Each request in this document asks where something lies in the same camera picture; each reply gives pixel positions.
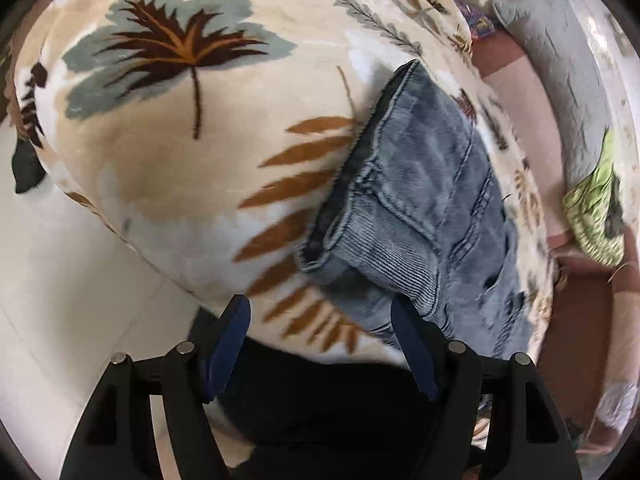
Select green patterned quilt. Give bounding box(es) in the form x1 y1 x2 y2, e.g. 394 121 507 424
562 127 627 269

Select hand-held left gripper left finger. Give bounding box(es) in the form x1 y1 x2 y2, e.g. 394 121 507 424
60 294 252 480

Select purple printed cloth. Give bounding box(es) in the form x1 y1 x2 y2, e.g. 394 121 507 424
462 2 498 42

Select pink bed sheet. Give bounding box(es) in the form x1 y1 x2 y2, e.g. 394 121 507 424
472 30 577 261

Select grey pillow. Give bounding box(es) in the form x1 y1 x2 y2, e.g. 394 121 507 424
492 0 617 197

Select brown upholstered headboard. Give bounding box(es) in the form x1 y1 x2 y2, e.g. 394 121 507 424
550 255 631 456

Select leaf print plush blanket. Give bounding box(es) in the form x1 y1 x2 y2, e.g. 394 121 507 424
4 0 563 480

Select person's black clothing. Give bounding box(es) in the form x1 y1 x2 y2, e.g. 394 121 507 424
186 307 483 480

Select blue denim pants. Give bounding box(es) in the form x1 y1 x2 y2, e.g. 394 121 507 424
295 59 537 361

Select dark object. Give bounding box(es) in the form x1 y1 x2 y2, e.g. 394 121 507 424
14 139 49 195

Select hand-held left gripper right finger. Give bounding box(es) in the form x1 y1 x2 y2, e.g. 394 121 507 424
390 297 584 480

